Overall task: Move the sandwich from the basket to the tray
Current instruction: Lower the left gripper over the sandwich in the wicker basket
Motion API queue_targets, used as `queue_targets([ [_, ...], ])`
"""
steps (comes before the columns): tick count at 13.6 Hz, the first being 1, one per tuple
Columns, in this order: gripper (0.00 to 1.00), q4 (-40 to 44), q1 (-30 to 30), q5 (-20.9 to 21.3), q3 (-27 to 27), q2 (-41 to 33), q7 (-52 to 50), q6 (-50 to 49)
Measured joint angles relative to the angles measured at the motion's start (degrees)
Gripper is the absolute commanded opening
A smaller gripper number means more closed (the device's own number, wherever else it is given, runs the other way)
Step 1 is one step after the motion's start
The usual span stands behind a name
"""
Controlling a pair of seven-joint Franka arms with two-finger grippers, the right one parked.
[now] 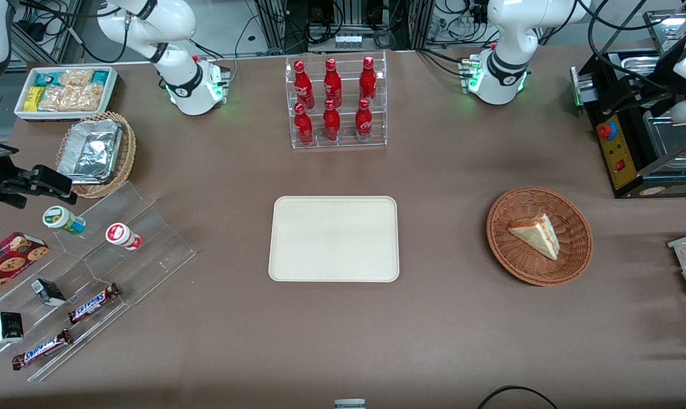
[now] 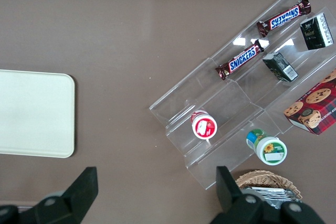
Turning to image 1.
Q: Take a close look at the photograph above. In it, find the clear acrylic bottle rack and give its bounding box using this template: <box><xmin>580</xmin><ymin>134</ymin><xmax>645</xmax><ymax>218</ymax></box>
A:
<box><xmin>285</xmin><ymin>51</ymin><xmax>388</xmax><ymax>150</ymax></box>

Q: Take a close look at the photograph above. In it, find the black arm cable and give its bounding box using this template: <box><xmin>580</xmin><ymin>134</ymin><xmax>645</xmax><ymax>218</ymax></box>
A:
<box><xmin>586</xmin><ymin>0</ymin><xmax>670</xmax><ymax>94</ymax></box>

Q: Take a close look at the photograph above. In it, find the snickers chocolate bar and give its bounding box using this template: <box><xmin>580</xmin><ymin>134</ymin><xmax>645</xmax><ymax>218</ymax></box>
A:
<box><xmin>68</xmin><ymin>282</ymin><xmax>122</xmax><ymax>325</ymax></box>
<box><xmin>11</xmin><ymin>328</ymin><xmax>73</xmax><ymax>372</ymax></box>

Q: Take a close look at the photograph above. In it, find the brown round wicker basket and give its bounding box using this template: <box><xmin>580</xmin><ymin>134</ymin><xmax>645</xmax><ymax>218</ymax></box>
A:
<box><xmin>486</xmin><ymin>187</ymin><xmax>593</xmax><ymax>286</ymax></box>

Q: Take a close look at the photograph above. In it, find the green label white cup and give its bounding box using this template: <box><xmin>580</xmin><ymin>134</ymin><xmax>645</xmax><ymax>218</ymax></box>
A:
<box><xmin>42</xmin><ymin>206</ymin><xmax>87</xmax><ymax>236</ymax></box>

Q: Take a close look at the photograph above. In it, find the black looped table cable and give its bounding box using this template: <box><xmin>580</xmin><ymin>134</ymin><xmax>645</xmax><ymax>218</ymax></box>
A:
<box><xmin>476</xmin><ymin>385</ymin><xmax>560</xmax><ymax>409</ymax></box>

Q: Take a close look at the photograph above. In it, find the white rectangular snack bin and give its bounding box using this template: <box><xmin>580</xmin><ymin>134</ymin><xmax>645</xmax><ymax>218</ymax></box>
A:
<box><xmin>14</xmin><ymin>66</ymin><xmax>119</xmax><ymax>122</ymax></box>

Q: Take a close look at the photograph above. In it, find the cream rectangular serving tray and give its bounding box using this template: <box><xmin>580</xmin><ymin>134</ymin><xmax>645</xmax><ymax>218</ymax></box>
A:
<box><xmin>268</xmin><ymin>196</ymin><xmax>400</xmax><ymax>283</ymax></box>

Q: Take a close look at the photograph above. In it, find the aluminium foil tray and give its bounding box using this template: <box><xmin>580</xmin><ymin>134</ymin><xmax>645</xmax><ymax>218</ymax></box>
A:
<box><xmin>56</xmin><ymin>118</ymin><xmax>124</xmax><ymax>186</ymax></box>

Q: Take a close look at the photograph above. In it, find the small clear cracker bag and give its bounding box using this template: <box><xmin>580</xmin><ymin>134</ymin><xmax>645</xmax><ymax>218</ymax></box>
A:
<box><xmin>58</xmin><ymin>69</ymin><xmax>95</xmax><ymax>87</ymax></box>

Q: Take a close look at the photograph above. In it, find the small black box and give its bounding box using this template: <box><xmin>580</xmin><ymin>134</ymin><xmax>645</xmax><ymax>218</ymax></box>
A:
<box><xmin>31</xmin><ymin>278</ymin><xmax>67</xmax><ymax>308</ymax></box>

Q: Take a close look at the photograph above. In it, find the yellow snack packet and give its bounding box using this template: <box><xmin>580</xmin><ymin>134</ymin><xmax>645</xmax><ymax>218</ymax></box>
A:
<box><xmin>23</xmin><ymin>86</ymin><xmax>46</xmax><ymax>112</ymax></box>

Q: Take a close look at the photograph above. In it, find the black food warmer cabinet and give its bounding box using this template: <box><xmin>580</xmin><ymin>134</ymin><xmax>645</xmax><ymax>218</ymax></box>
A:
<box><xmin>570</xmin><ymin>9</ymin><xmax>686</xmax><ymax>199</ymax></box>

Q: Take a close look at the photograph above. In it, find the red label white cup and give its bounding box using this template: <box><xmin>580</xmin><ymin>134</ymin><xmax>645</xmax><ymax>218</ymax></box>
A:
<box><xmin>105</xmin><ymin>223</ymin><xmax>144</xmax><ymax>252</ymax></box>

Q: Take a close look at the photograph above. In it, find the red plaid cookie box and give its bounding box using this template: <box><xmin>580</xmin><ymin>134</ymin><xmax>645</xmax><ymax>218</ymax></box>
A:
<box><xmin>0</xmin><ymin>231</ymin><xmax>51</xmax><ymax>304</ymax></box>

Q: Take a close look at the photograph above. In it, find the clear acrylic stepped display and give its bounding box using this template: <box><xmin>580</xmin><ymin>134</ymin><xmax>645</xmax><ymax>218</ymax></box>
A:
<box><xmin>0</xmin><ymin>181</ymin><xmax>198</xmax><ymax>383</ymax></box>

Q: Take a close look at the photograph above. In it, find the large clear cracker bag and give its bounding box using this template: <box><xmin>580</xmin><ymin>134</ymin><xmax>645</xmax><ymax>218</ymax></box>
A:
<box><xmin>39</xmin><ymin>84</ymin><xmax>106</xmax><ymax>112</ymax></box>

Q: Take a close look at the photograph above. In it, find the black and white box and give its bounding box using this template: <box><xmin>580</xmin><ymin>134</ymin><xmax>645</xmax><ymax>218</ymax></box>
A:
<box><xmin>0</xmin><ymin>311</ymin><xmax>25</xmax><ymax>345</ymax></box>

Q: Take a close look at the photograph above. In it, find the steel warmer pan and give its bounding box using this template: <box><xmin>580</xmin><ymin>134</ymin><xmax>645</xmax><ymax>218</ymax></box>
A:
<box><xmin>607</xmin><ymin>50</ymin><xmax>680</xmax><ymax>76</ymax></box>
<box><xmin>643</xmin><ymin>112</ymin><xmax>686</xmax><ymax>161</ymax></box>

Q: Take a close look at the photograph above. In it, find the triangular sandwich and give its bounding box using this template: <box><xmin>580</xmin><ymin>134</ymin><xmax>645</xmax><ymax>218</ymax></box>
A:
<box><xmin>508</xmin><ymin>213</ymin><xmax>560</xmax><ymax>261</ymax></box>

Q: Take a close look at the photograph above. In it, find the tan wicker basket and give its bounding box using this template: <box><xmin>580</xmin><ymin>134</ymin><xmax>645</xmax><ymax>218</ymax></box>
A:
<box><xmin>55</xmin><ymin>111</ymin><xmax>137</xmax><ymax>199</ymax></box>

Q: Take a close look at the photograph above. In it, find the red cola bottle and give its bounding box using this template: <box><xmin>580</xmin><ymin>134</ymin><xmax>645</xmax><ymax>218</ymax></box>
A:
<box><xmin>323</xmin><ymin>99</ymin><xmax>342</xmax><ymax>143</ymax></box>
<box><xmin>294</xmin><ymin>102</ymin><xmax>314</xmax><ymax>146</ymax></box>
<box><xmin>324</xmin><ymin>58</ymin><xmax>343</xmax><ymax>108</ymax></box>
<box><xmin>359</xmin><ymin>56</ymin><xmax>378</xmax><ymax>105</ymax></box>
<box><xmin>355</xmin><ymin>98</ymin><xmax>374</xmax><ymax>142</ymax></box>
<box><xmin>294</xmin><ymin>60</ymin><xmax>315</xmax><ymax>110</ymax></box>

